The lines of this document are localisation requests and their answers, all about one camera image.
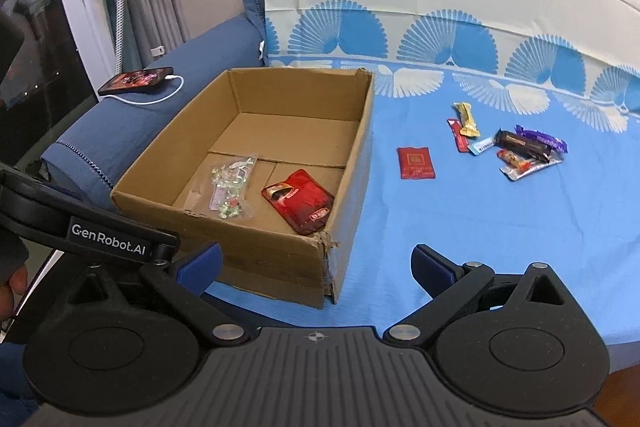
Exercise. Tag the purple chocolate bar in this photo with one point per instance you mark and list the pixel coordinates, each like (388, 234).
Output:
(545, 138)

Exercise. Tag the red square snack packet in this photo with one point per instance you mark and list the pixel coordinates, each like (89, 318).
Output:
(416, 163)

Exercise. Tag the black snack bar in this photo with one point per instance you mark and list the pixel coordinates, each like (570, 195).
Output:
(522, 144)

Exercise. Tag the dark red snack pouch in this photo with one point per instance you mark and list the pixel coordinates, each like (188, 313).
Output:
(300, 202)

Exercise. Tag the blue fan-print bedsheet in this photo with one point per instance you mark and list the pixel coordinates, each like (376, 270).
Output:
(450, 232)

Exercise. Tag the person's left hand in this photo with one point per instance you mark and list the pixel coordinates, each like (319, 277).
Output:
(11, 294)

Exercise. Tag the blue stitched bolster cushion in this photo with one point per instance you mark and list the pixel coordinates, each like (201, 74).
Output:
(135, 132)

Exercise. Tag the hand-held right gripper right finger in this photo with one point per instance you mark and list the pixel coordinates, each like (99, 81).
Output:
(431, 269)

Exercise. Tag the white door frame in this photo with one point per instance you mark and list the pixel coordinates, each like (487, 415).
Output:
(85, 17)

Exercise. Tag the cardboard box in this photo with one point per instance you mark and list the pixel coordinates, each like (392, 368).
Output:
(280, 257)

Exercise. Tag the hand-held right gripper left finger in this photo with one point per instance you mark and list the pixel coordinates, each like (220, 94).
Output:
(200, 268)

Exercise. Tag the silver and red snack bar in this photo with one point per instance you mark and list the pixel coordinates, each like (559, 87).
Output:
(520, 166)

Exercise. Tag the light blue snack packet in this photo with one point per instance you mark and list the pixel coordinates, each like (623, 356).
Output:
(482, 147)

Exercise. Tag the clear bag of green candies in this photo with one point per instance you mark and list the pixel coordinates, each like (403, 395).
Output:
(230, 187)

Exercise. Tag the blue denim pants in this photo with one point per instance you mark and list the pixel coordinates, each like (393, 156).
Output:
(15, 382)

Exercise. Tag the red and white stick packet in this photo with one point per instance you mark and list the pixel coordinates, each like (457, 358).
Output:
(457, 137)

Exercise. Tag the black smartphone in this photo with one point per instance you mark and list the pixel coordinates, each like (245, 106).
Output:
(135, 80)

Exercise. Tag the gold snack bar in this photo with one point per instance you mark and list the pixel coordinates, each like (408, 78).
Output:
(465, 117)

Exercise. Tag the white curtain clip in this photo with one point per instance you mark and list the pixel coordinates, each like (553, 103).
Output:
(157, 51)

